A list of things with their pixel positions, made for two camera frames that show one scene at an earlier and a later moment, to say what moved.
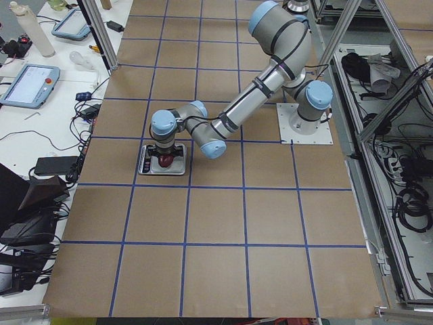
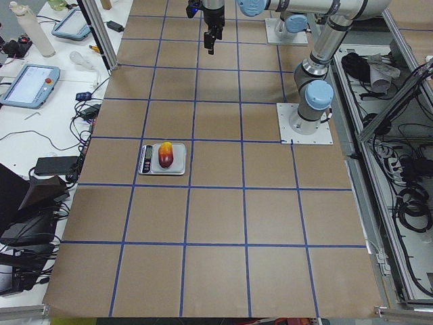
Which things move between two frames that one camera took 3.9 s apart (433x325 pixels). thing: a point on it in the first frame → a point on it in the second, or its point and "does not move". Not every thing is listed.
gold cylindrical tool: (95, 47) does not move
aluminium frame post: (101, 33) does not move
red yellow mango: (166, 160) does not move
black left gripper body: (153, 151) → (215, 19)
